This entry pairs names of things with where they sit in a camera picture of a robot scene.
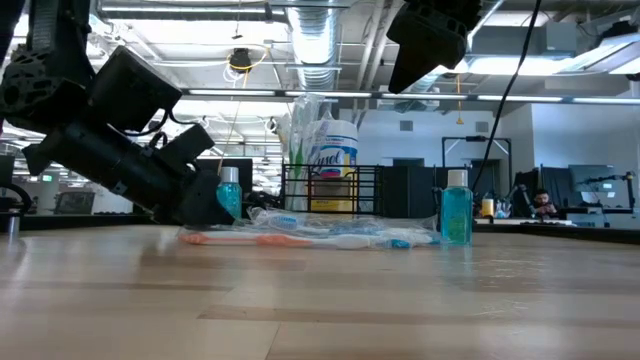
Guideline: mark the white Lysol wipes canister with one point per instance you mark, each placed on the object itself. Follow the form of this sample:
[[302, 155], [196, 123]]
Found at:
[[342, 145]]

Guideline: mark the black computer monitor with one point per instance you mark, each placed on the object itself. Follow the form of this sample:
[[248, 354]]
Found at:
[[247, 175]]

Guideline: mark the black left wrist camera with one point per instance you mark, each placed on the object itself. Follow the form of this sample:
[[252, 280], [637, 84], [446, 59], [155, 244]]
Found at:
[[130, 90]]

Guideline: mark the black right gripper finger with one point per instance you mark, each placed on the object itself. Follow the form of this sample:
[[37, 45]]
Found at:
[[430, 50]]

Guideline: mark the dark desk monitor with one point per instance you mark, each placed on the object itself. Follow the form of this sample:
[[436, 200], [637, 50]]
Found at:
[[590, 175]]

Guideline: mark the silver spiral ventilation duct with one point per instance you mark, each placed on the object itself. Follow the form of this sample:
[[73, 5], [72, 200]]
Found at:
[[315, 40]]

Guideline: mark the dark mesh chair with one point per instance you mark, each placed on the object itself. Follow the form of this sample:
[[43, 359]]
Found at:
[[75, 204]]

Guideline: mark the yellow cup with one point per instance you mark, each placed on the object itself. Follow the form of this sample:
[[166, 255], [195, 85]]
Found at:
[[487, 209]]

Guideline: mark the teal mouthwash bottle white cap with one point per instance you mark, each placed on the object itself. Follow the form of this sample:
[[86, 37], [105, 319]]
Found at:
[[456, 215], [230, 197]]

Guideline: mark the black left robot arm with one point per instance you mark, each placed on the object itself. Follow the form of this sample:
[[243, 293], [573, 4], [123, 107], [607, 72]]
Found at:
[[60, 35]]

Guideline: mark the long ceiling light strip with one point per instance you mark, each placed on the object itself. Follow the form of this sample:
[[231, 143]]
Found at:
[[550, 99]]

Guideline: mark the black partition panel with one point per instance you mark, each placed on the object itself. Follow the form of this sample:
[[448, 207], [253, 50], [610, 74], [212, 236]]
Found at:
[[410, 190]]

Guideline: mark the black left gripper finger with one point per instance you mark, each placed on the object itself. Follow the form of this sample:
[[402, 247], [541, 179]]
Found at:
[[200, 205]]

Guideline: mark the orange white toothbrush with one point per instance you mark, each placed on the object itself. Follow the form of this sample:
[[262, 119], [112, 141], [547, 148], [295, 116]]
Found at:
[[280, 241]]

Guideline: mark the person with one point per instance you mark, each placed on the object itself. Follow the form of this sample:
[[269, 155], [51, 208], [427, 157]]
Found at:
[[544, 202]]

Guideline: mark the black aluminium table frame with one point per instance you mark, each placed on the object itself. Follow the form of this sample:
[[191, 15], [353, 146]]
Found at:
[[75, 222]]

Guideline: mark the black metal stand frame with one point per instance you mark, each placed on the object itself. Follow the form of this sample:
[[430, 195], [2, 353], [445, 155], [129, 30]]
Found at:
[[475, 139]]

